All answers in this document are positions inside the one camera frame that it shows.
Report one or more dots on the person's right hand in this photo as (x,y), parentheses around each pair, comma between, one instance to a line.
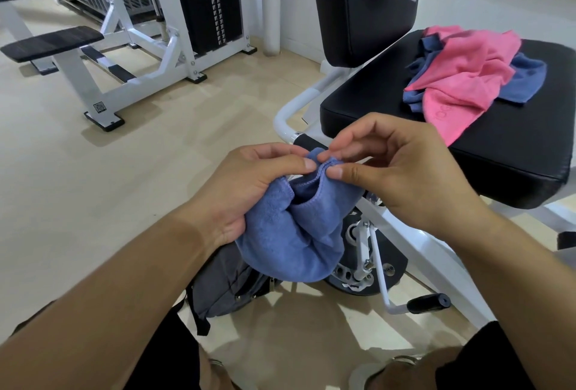
(409,178)

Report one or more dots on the person's left hand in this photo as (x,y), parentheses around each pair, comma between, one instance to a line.
(234,192)

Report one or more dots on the blue towel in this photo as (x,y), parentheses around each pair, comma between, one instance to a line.
(524,79)
(292,232)

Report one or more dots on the grey backpack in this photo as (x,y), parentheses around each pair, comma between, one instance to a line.
(225,286)

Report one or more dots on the pink towel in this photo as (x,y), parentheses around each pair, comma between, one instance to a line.
(468,70)

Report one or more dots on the person's left forearm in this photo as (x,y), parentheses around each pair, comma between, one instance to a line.
(99,304)

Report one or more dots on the person's right forearm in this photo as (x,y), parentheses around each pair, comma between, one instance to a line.
(526,295)

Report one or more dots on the person's black shorts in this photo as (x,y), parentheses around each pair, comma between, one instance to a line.
(166,353)

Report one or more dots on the person's white left shoe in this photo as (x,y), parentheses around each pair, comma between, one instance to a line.
(216,366)

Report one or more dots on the person's white shoe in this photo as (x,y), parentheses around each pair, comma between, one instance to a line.
(360,376)
(216,366)

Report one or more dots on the person's white right shoe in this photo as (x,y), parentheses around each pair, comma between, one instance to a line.
(360,376)

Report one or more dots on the black seat pad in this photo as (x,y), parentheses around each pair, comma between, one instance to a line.
(517,147)

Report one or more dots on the white lever with black grip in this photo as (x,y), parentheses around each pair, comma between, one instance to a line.
(427,303)

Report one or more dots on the small black roller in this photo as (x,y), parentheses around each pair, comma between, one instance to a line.
(568,241)

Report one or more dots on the black backrest pad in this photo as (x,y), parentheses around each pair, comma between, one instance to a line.
(351,12)

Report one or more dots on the black weight stack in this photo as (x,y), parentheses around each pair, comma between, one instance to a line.
(207,7)

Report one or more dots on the white vertical pipe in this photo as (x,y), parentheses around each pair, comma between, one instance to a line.
(271,7)

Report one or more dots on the white weight machine frame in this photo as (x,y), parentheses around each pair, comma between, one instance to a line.
(148,79)

